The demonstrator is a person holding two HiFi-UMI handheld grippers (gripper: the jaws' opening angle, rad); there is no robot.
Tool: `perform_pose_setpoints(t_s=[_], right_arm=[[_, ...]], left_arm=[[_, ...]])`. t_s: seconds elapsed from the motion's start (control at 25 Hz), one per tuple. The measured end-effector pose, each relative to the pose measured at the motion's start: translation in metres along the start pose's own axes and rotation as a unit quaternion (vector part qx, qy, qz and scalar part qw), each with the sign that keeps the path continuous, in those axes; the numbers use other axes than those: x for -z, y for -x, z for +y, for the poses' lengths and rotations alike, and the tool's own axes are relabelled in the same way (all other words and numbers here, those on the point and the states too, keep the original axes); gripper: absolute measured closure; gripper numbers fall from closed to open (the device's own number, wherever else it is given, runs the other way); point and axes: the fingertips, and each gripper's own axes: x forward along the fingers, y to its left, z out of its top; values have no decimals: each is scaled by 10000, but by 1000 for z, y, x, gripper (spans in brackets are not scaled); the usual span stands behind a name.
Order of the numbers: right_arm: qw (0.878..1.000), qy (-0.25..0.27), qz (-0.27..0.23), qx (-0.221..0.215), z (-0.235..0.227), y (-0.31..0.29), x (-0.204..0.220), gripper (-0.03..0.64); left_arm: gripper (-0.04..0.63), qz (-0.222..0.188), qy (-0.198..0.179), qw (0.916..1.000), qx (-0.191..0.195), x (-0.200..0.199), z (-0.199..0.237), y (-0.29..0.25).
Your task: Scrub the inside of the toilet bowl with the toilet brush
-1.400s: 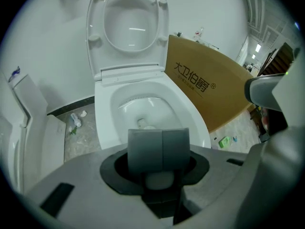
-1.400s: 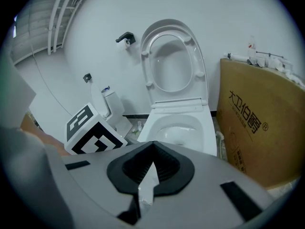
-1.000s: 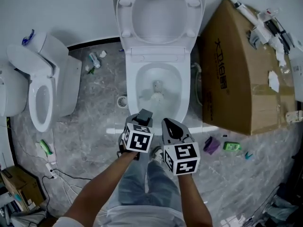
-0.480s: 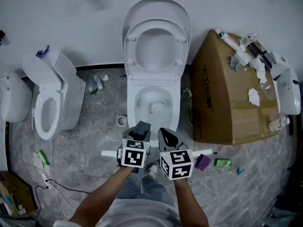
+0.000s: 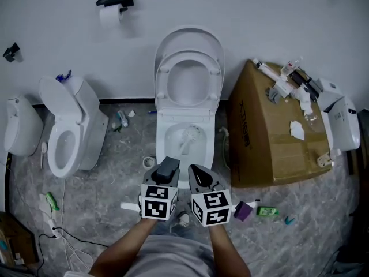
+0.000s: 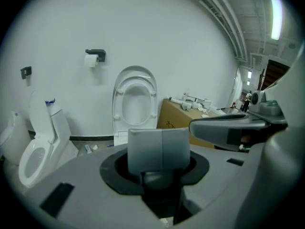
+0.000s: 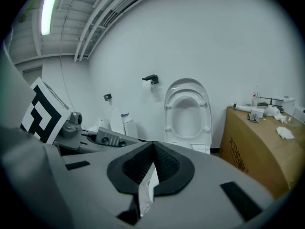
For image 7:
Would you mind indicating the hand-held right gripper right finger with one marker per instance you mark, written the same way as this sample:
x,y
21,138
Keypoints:
x,y
166,167

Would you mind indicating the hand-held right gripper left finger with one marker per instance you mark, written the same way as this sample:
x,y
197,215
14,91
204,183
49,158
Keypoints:
x,y
137,168

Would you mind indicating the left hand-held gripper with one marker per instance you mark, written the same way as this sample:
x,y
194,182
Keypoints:
x,y
43,108

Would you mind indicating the white tankless toilet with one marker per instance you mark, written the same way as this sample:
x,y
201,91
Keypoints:
x,y
188,113

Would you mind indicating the white two-piece toilet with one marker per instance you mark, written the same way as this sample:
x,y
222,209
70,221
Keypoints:
x,y
129,128

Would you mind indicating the black toilet paper holder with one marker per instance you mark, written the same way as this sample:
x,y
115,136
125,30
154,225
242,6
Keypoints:
x,y
151,78
107,97

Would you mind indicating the white toilet paper roll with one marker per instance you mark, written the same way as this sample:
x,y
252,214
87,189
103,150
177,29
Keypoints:
x,y
147,85

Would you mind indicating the white wand with blue tip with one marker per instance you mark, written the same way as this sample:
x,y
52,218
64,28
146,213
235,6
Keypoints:
x,y
125,115

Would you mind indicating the large brown cardboard box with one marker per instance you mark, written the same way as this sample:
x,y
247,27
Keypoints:
x,y
257,156

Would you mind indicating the white plastic drain pipe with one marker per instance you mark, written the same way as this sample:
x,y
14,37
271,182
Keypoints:
x,y
241,107

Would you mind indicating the small white box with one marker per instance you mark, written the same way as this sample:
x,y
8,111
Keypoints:
x,y
257,112

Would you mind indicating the clear bottle with red label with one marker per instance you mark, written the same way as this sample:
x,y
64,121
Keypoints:
x,y
255,99

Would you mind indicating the row of white ceiling pipes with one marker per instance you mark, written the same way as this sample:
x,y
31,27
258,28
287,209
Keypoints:
x,y
95,25

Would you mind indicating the heap of white tissues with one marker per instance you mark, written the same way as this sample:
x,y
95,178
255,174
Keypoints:
x,y
276,112

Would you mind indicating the crumpled white tissue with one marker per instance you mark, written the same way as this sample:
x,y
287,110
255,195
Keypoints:
x,y
284,132

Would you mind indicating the black metal bar fitting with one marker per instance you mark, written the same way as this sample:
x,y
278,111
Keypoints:
x,y
271,98

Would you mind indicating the white boxy ceramic fixture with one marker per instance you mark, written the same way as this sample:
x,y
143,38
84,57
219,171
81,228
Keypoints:
x,y
288,104
299,114

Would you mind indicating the long white ceiling light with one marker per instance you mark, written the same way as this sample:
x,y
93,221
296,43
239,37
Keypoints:
x,y
48,8

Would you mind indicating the gray fisheye camera module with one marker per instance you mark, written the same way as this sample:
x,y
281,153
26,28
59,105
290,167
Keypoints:
x,y
74,123

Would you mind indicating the gray metal bracket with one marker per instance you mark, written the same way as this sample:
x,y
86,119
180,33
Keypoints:
x,y
253,118

